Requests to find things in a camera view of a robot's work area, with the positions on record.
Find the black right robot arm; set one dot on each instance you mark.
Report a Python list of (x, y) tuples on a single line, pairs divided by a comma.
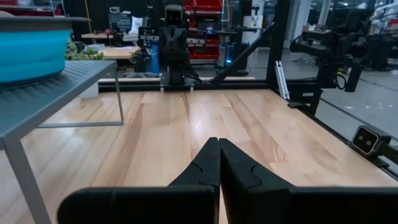
[(178, 74)]

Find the light wooden background table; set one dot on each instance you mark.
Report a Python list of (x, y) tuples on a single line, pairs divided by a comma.
[(119, 51)]

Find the blue collapsible bowl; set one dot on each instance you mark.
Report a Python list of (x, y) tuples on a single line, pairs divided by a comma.
[(31, 53)]

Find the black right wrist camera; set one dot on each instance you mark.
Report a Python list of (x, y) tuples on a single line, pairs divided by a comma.
[(174, 16)]

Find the black two-lens camera box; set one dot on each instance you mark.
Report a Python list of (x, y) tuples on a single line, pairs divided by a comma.
[(370, 140)]

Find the blue cylinder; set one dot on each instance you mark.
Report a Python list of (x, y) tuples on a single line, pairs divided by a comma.
[(154, 59)]

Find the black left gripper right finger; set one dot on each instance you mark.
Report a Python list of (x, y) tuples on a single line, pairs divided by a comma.
[(264, 202)]

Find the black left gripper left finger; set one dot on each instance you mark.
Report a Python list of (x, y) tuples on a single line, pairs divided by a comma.
[(186, 202)]

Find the silver aluminium bracket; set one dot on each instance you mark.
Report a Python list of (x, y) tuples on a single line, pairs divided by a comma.
[(282, 81)]

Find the grey perforated metal shelf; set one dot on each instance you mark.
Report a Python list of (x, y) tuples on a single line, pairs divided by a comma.
[(46, 93)]

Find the red storage bin rack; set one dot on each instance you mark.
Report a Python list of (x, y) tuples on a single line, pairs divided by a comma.
[(205, 49)]

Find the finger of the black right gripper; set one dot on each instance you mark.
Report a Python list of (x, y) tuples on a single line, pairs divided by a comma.
[(167, 46), (182, 46)]

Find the black aluminium table frame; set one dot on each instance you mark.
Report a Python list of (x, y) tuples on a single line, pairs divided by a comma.
[(242, 84)]

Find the black background equipment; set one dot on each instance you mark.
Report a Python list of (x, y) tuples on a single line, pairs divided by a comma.
[(373, 46)]

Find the black flat foot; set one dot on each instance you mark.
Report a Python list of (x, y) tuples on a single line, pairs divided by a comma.
[(298, 105)]

